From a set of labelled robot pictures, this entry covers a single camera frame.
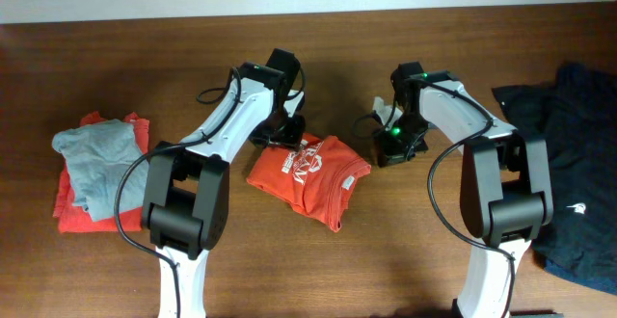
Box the red soccer t-shirt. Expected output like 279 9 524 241
247 133 371 232

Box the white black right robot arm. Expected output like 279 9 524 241
371 62 553 317

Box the folded grey t-shirt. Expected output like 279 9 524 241
52 119 149 222

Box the dark clothes pile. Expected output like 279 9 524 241
493 63 616 294

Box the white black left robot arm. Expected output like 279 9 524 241
142 60 305 317

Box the folded red t-shirt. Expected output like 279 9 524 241
53 111 149 233

